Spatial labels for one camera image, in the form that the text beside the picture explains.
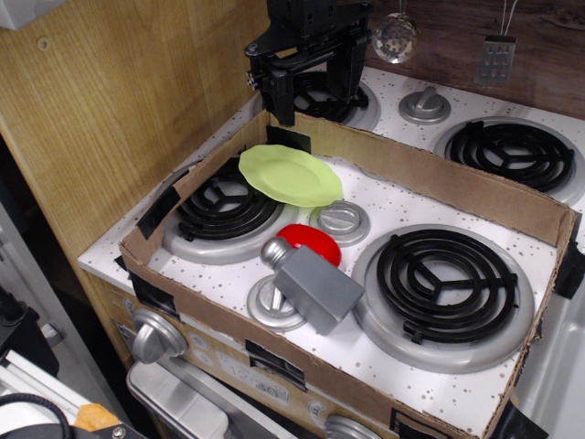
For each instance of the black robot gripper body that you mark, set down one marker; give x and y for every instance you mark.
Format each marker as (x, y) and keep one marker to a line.
(303, 34)

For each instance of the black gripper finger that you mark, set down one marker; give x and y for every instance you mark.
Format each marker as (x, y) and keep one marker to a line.
(344, 70)
(277, 93)

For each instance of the grey pepper shaker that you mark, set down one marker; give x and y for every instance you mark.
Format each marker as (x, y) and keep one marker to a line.
(318, 290)

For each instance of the back left black burner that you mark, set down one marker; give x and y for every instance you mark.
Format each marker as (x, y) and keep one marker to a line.
(313, 97)

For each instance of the black burner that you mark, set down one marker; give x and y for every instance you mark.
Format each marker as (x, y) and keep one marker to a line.
(313, 97)
(448, 288)
(528, 154)
(226, 206)

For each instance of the hanging silver slotted spoon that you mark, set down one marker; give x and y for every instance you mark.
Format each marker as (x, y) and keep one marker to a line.
(397, 36)

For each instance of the light green plastic plate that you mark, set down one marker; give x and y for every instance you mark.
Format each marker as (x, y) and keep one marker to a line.
(290, 176)

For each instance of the silver knob back stovetop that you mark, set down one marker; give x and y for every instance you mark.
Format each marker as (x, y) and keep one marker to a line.
(425, 107)

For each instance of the silver knob stovetop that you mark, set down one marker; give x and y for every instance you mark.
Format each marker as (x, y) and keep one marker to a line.
(346, 222)
(267, 305)
(425, 107)

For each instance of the front left black burner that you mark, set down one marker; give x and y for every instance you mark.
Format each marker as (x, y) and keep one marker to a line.
(226, 206)

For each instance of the silver knob centre stovetop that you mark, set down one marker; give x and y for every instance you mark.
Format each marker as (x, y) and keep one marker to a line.
(346, 222)

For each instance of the hanging silver spatula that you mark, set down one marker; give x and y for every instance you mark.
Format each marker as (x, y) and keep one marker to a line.
(498, 51)

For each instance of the red white toy sushi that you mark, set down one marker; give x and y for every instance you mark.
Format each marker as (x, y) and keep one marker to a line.
(299, 235)

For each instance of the back right black burner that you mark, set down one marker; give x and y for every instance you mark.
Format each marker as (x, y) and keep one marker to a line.
(528, 154)

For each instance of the silver knob front stovetop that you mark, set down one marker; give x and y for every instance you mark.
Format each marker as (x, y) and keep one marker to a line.
(267, 305)

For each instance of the front right black burner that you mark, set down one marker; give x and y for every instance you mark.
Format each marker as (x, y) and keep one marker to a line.
(448, 288)

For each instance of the silver oven front knob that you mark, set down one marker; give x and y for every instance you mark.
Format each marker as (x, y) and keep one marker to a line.
(156, 337)

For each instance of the silver oven knob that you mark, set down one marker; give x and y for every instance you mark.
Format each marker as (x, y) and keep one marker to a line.
(340, 427)
(156, 337)

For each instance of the oven clock display sticker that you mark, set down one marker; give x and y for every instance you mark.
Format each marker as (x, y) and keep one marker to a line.
(254, 379)

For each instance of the silver oven knob bottom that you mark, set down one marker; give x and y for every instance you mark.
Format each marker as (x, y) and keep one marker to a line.
(340, 427)

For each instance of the brown cardboard box frame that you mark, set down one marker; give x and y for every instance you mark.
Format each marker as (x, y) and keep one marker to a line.
(345, 373)

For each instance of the silver oven door handle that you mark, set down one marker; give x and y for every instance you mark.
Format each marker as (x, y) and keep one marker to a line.
(195, 405)

